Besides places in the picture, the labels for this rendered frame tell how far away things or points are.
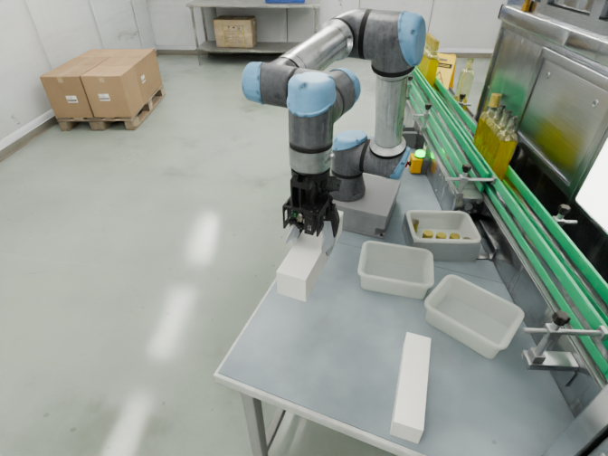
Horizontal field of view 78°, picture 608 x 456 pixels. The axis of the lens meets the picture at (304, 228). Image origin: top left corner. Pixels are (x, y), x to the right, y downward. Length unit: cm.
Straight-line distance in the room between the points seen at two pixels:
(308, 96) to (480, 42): 722
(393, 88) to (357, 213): 46
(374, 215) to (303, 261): 63
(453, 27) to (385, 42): 654
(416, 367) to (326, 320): 28
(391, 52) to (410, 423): 85
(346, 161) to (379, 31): 46
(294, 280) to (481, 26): 719
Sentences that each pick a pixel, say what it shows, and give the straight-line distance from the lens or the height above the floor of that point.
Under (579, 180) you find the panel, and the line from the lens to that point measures 138.
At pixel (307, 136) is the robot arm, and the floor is 137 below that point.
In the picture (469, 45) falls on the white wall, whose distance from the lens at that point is 770.
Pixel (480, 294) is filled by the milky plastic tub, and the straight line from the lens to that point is 120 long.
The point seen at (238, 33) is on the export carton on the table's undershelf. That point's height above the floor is 47.
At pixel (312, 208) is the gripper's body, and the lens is 67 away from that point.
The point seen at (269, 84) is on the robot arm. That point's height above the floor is 140.
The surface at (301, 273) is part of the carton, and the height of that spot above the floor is 111.
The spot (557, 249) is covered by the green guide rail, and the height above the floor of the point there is 91.
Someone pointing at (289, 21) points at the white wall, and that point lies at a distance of 723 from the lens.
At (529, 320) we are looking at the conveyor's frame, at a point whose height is 78.
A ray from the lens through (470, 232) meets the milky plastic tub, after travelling 140.
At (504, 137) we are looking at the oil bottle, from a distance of 148.
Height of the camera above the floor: 161
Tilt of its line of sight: 38 degrees down
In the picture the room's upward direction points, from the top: straight up
